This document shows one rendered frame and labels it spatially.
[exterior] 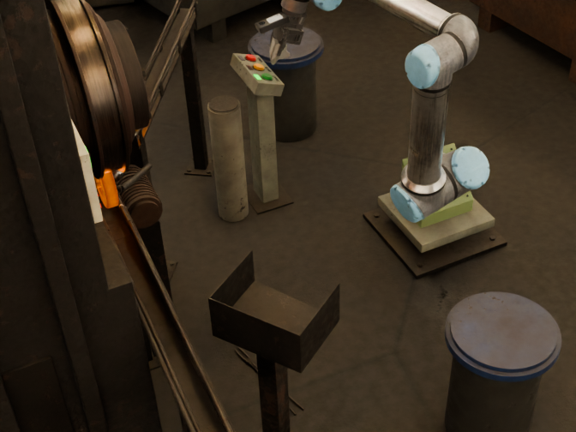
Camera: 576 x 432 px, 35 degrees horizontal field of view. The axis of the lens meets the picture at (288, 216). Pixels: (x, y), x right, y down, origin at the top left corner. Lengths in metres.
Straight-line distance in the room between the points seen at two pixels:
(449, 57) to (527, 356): 0.86
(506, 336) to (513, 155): 1.52
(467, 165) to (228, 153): 0.88
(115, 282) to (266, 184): 1.57
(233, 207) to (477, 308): 1.24
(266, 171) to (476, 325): 1.28
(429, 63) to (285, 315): 0.83
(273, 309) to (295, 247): 1.09
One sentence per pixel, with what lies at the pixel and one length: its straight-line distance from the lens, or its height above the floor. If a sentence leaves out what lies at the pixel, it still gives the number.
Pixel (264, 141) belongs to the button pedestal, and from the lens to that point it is 3.47.
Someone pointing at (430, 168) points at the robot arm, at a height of 0.54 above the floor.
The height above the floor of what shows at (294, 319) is 0.60.
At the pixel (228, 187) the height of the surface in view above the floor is 0.18.
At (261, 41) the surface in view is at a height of 0.43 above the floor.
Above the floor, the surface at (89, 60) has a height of 1.27.
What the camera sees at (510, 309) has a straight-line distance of 2.66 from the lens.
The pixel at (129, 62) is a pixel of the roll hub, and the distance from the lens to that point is 2.24.
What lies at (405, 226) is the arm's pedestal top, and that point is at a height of 0.12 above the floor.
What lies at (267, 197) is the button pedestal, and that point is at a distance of 3.64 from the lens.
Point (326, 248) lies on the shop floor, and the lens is 3.44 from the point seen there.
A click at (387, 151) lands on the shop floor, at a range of 3.94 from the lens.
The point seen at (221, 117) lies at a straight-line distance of 3.28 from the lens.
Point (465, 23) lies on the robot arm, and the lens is 2.74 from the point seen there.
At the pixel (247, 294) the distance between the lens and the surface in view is 2.41.
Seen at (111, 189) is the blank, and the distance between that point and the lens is 2.45.
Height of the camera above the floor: 2.31
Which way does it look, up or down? 40 degrees down
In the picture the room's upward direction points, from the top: 2 degrees counter-clockwise
